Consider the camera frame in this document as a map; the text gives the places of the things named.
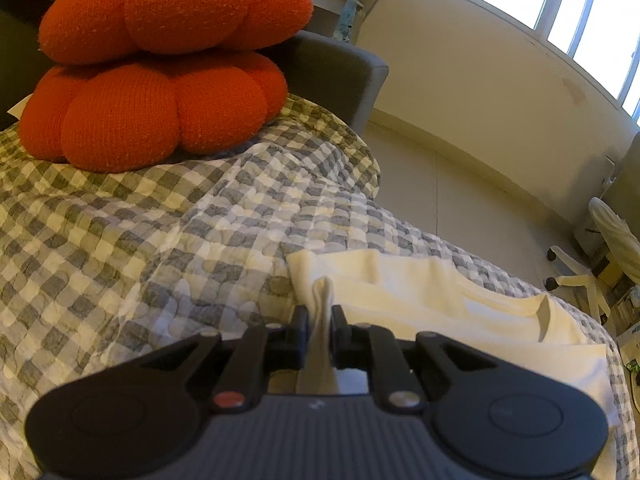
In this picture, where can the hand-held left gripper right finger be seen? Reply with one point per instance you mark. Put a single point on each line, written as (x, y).
(339, 330)

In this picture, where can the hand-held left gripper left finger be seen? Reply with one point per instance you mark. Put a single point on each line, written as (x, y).
(301, 330)

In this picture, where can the white printed t-shirt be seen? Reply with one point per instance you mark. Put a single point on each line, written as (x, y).
(425, 285)

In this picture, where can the grey checked blanket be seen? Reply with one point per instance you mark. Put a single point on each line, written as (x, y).
(125, 235)

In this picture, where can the dark grey sofa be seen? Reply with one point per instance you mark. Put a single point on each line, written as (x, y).
(340, 75)

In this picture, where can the orange knitted cushion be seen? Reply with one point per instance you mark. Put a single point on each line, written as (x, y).
(175, 5)
(150, 110)

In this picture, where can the white office chair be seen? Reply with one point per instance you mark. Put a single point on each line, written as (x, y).
(610, 230)

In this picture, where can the cardboard box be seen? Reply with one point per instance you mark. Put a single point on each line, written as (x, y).
(630, 330)

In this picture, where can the white shelf unit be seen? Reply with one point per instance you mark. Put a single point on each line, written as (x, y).
(330, 0)

